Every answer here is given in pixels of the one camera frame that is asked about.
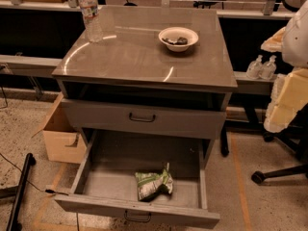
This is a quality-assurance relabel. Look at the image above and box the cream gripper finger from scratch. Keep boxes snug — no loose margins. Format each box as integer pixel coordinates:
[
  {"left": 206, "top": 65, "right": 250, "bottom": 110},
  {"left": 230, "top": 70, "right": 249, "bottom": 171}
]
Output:
[
  {"left": 264, "top": 68, "right": 308, "bottom": 133},
  {"left": 261, "top": 27, "right": 285, "bottom": 52}
]

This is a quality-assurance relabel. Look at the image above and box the green jalapeno chip bag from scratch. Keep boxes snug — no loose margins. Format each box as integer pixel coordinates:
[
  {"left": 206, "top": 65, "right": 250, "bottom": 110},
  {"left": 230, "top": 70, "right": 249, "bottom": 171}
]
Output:
[{"left": 135, "top": 163, "right": 173, "bottom": 202}]

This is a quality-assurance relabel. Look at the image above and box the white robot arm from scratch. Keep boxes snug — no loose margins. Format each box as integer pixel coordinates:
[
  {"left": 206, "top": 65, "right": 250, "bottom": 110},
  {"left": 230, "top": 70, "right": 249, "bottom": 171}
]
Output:
[{"left": 261, "top": 1, "right": 308, "bottom": 133}]

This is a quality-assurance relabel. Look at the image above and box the closed grey upper drawer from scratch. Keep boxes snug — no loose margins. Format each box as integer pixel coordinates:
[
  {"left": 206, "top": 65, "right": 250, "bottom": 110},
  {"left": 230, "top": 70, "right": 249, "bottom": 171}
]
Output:
[{"left": 61, "top": 98, "right": 225, "bottom": 140}]

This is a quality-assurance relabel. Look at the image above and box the grey drawer cabinet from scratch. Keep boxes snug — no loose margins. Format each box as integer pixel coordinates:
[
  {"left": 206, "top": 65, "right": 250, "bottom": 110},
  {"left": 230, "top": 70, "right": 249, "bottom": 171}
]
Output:
[{"left": 53, "top": 6, "right": 237, "bottom": 157}]

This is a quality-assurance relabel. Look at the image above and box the open grey middle drawer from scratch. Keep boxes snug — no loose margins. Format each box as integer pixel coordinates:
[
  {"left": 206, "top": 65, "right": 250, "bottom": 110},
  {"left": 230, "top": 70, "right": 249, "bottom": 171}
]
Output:
[{"left": 55, "top": 130, "right": 219, "bottom": 228}]

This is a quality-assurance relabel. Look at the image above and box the right clear sanitizer bottle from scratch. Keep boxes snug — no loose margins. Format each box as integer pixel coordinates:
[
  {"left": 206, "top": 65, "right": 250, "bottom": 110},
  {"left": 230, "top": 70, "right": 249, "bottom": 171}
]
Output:
[{"left": 259, "top": 55, "right": 276, "bottom": 80}]

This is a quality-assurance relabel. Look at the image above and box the clear sanitizer bottle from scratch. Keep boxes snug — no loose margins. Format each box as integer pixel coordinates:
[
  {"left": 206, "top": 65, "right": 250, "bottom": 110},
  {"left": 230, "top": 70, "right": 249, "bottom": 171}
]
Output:
[
  {"left": 246, "top": 55, "right": 263, "bottom": 79},
  {"left": 259, "top": 55, "right": 276, "bottom": 80}
]

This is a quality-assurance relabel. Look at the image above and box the left clear sanitizer bottle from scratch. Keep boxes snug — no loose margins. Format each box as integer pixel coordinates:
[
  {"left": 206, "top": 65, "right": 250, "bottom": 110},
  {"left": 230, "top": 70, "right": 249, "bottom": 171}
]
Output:
[{"left": 246, "top": 55, "right": 263, "bottom": 79}]

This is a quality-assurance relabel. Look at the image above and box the dark snack in bowl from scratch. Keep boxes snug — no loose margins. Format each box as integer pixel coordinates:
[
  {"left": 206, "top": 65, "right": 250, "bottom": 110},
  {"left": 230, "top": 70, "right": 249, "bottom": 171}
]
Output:
[{"left": 162, "top": 37, "right": 188, "bottom": 45}]

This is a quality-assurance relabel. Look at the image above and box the white paper bowl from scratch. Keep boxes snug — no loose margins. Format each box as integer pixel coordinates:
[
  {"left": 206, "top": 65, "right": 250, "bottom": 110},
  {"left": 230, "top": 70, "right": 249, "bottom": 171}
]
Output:
[{"left": 158, "top": 27, "right": 199, "bottom": 52}]

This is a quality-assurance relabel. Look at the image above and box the clear plastic water bottle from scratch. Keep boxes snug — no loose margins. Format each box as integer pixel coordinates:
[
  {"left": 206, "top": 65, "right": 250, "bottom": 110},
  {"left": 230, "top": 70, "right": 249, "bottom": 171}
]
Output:
[{"left": 78, "top": 0, "right": 103, "bottom": 42}]

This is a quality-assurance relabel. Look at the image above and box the cardboard box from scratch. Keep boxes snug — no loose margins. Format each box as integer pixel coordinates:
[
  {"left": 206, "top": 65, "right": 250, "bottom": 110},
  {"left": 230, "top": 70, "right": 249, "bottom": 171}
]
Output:
[{"left": 34, "top": 92, "right": 86, "bottom": 164}]

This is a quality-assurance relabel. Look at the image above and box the black stand leg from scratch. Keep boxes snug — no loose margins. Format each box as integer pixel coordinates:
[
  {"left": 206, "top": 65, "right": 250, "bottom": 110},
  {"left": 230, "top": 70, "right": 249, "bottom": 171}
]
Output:
[{"left": 0, "top": 153, "right": 36, "bottom": 231}]

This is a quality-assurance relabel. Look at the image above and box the black floor cable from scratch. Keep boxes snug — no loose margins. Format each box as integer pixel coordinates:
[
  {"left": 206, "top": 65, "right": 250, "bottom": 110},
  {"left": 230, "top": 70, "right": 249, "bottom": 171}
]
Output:
[{"left": 0, "top": 152, "right": 81, "bottom": 231}]

